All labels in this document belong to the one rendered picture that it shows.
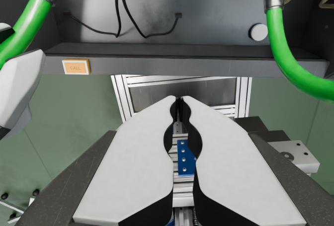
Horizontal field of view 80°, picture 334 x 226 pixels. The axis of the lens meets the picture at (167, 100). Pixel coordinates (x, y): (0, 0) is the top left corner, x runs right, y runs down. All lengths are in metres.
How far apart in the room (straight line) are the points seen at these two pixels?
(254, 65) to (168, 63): 0.18
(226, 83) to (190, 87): 0.23
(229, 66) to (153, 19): 0.22
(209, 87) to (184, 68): 0.87
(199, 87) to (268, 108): 0.67
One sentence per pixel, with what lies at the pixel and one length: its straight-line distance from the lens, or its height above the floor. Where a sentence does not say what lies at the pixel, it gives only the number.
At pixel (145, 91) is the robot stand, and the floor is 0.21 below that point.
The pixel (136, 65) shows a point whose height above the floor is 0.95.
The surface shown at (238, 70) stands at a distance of 0.46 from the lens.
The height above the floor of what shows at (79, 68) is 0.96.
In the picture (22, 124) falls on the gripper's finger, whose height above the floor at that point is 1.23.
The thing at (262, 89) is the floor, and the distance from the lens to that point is 1.65.
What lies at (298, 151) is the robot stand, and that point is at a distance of 0.65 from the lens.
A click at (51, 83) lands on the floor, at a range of 1.73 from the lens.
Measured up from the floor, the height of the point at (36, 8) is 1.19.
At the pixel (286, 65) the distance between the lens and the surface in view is 0.20.
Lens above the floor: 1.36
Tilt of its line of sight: 61 degrees down
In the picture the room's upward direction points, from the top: 178 degrees counter-clockwise
